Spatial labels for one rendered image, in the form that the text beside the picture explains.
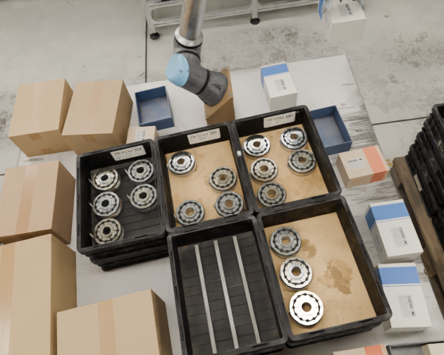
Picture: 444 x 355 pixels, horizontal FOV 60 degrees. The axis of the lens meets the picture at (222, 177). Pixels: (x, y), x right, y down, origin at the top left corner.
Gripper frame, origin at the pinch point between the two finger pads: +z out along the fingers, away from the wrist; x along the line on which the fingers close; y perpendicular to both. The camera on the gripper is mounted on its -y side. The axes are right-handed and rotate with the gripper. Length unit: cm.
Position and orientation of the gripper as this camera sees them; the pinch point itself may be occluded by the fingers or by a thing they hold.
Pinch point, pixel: (341, 9)
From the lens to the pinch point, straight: 163.3
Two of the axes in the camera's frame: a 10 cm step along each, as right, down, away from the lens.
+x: 9.9, -1.3, -0.4
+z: 1.0, 4.9, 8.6
